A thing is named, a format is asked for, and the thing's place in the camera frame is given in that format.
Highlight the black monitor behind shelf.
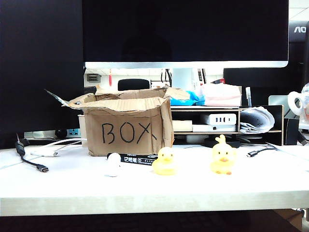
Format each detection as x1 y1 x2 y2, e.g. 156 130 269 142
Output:
223 67 290 88

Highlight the white box behind cardboard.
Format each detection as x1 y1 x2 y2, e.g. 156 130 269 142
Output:
77 114 88 148

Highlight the brown cardboard box marked BOX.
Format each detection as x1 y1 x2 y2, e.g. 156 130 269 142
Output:
44 84 191 157

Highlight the beige small box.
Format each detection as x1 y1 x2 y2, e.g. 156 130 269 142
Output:
172 120 193 132

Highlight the rolled paper stack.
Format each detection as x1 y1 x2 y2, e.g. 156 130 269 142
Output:
239 106 276 135

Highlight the black USB-C cable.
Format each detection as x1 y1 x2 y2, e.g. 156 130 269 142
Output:
246 146 278 158

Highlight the brown carton under table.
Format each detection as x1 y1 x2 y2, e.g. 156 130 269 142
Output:
274 208 305 231

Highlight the black AOC box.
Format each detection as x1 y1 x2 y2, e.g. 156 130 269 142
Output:
288 20 309 43

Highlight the grey wall device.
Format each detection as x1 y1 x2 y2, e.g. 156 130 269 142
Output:
86 73 101 83

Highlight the yellow rubber duck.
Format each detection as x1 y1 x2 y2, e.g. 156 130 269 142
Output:
151 146 178 176

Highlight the large silver-bezel monitor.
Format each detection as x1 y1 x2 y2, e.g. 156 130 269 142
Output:
82 0 290 69

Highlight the black ball knob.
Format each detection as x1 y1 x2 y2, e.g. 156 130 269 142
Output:
55 128 68 140

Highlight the blue plastic pack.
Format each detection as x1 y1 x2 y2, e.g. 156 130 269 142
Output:
169 90 206 106

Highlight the black office chair back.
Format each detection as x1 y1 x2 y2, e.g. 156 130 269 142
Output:
117 78 151 92

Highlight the white capped pen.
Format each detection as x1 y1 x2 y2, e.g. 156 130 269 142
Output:
245 87 253 107

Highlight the white multi-port charger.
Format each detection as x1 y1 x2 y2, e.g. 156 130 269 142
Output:
199 113 237 126

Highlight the flat white device box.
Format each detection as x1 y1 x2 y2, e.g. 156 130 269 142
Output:
192 124 237 133

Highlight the yellow chick doll with crest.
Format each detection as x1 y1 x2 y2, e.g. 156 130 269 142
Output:
209 134 238 175

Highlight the pink tissue pack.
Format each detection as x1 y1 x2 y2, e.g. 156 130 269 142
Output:
199 83 243 107

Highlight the black monitor panel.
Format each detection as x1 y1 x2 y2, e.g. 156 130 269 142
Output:
0 0 85 149

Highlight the black permanent marker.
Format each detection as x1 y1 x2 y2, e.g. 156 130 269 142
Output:
107 152 160 167

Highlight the white power strip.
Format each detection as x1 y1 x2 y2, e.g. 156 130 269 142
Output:
23 128 83 141

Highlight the white cable with adapter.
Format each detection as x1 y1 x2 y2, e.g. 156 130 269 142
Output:
30 138 84 158

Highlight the black cardboard box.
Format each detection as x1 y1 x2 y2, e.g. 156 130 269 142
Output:
283 117 301 146

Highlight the clear plastic bag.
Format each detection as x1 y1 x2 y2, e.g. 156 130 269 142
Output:
300 82 309 121

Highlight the black USB cable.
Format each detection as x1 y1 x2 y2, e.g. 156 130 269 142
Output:
14 132 50 173

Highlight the wooden desk shelf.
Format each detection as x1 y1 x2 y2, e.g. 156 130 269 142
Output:
170 104 284 146

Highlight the small white doll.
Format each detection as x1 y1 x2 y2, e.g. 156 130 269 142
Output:
104 153 122 178

